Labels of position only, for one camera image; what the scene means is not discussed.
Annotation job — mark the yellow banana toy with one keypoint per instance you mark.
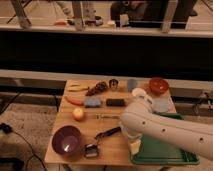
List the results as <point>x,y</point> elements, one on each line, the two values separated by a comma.
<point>77,88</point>

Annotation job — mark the blue cup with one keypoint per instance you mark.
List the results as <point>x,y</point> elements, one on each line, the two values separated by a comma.
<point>131,84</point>

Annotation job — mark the yellow apple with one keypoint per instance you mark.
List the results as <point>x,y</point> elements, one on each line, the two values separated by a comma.
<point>78,114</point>

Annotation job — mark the bunch of dark grapes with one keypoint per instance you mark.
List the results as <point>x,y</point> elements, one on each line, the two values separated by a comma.
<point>97,89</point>

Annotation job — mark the white cup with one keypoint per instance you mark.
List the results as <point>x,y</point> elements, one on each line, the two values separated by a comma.
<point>138,91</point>

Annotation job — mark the small metal cup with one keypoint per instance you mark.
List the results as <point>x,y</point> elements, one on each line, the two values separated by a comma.
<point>113,84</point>

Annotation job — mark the light blue cloth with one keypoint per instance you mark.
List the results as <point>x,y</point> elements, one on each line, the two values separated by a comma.
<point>161,105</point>

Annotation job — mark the red bowl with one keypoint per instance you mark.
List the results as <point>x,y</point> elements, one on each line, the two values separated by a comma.
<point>158,85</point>

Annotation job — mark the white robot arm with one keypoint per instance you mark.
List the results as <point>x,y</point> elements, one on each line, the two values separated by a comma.
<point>138,118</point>

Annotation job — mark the metal fork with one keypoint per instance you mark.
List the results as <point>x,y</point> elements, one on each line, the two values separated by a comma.
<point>106,117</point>

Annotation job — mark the black rectangular block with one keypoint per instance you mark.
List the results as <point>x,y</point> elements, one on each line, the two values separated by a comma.
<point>115,102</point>

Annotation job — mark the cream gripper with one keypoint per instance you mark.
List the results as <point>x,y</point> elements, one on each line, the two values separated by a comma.
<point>134,147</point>

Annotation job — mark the purple bowl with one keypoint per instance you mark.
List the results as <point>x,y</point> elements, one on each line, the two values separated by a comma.
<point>67,140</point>

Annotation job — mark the wooden table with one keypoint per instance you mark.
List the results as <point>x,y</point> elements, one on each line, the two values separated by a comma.
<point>113,150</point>

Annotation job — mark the blue sponge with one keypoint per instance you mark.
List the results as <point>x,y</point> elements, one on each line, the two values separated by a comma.
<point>92,102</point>

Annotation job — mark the green plastic tray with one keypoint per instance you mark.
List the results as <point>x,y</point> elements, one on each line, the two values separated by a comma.
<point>155,152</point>

